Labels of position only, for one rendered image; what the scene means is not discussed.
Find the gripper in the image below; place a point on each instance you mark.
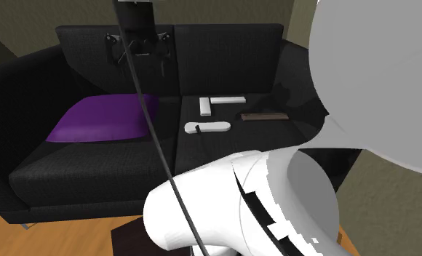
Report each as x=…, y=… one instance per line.
x=138, y=25

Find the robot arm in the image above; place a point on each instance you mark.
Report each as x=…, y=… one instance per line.
x=367, y=71

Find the purple cushion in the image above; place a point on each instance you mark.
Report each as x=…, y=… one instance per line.
x=101, y=118

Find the short white remote control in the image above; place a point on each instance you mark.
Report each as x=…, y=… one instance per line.
x=204, y=106

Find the long white remote control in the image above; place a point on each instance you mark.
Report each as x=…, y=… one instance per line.
x=228, y=100

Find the white rounded remote control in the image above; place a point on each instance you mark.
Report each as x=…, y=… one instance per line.
x=211, y=127

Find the black sofa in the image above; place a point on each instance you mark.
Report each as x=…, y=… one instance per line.
x=90, y=170

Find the dark brown remote control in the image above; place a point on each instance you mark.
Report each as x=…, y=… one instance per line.
x=265, y=116

